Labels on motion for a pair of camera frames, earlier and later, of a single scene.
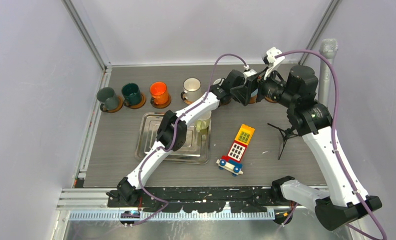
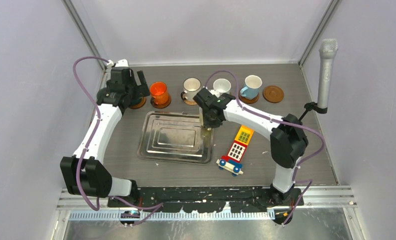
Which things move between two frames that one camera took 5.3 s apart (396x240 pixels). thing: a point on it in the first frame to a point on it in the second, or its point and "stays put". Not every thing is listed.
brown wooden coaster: x=252 y=99 stays put
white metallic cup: x=192 y=87 stays put
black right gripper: x=243 y=92 to x=207 y=123
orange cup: x=159 y=91 stays put
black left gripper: x=243 y=82 to x=140 y=90
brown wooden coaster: x=162 y=106 stays put
